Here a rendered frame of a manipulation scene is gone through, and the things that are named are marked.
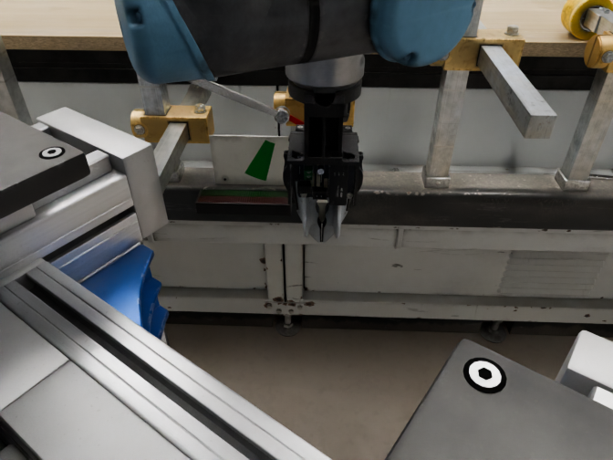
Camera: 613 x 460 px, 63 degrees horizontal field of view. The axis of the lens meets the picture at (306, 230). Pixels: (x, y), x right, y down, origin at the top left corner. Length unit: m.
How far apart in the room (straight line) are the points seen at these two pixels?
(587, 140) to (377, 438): 0.86
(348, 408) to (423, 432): 1.24
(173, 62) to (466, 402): 0.23
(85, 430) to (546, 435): 0.24
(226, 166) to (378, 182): 0.28
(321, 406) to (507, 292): 0.61
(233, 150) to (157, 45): 0.62
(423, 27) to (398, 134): 0.81
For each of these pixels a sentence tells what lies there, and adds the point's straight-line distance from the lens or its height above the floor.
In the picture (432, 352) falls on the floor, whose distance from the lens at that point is 1.58.
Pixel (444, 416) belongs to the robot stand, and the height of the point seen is 1.04.
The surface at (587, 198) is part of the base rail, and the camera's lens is 1.04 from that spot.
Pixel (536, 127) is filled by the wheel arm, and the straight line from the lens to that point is 0.65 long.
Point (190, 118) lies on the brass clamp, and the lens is 0.90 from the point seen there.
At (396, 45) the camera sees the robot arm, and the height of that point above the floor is 1.11.
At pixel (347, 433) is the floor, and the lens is 1.40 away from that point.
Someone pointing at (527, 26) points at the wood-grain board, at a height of 0.90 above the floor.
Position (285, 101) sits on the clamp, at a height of 0.87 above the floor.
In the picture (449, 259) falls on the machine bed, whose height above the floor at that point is 0.30.
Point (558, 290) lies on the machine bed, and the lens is 1.59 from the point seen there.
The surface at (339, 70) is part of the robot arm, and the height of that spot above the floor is 1.05.
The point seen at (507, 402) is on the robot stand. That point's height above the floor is 1.04.
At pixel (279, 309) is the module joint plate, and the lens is 1.47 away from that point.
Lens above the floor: 1.21
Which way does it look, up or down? 38 degrees down
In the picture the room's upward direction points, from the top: straight up
